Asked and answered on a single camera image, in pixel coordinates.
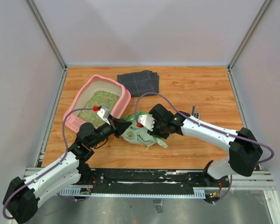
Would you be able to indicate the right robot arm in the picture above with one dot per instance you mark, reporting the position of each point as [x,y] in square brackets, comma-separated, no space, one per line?
[243,152]

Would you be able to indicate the dark checked folded cloth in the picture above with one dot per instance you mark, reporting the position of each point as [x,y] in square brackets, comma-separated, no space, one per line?
[139,83]

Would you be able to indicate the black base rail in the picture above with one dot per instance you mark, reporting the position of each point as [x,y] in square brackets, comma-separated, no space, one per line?
[161,183]

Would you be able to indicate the piano pattern bag clip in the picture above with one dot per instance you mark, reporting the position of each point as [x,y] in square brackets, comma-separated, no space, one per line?
[195,113]

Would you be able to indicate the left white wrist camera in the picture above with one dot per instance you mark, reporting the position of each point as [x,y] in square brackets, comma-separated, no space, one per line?
[103,112]

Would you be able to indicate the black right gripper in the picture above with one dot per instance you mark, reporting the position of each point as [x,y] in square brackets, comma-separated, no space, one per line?
[154,132]

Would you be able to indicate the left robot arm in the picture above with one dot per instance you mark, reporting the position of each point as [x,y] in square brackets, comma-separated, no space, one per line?
[24,197]

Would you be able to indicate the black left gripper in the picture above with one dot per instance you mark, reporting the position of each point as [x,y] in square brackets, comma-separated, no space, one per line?
[118,127]

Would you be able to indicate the green cat litter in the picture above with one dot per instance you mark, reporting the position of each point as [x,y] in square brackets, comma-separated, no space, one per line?
[99,98]

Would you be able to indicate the green litter bag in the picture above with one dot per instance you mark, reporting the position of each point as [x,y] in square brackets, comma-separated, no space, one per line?
[139,136]

